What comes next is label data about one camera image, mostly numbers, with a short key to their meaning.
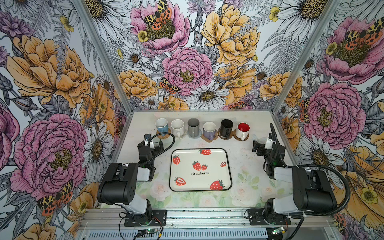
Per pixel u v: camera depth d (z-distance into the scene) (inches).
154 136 30.9
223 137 41.3
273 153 28.4
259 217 29.3
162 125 39.4
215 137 41.3
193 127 38.9
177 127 40.9
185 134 41.7
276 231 28.2
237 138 41.3
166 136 31.0
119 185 17.9
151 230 28.1
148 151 28.3
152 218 28.8
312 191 17.8
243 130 41.2
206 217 30.0
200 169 35.9
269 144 32.3
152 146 32.1
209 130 41.3
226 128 39.8
